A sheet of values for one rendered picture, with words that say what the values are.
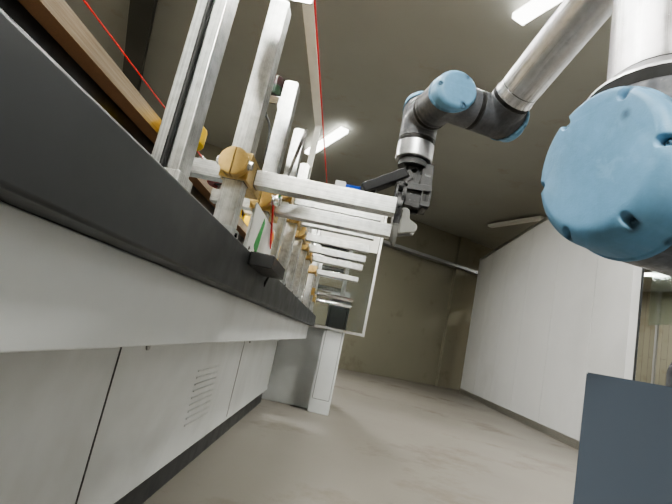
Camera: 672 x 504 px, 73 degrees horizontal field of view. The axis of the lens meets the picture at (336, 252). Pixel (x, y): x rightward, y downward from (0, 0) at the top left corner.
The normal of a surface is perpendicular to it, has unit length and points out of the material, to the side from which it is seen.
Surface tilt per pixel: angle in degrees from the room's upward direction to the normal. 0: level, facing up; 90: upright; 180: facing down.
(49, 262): 90
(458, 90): 90
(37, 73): 90
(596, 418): 90
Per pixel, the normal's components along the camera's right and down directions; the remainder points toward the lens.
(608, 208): -0.95, -0.16
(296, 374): 0.00, -0.18
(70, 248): 0.98, 0.20
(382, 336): 0.46, -0.07
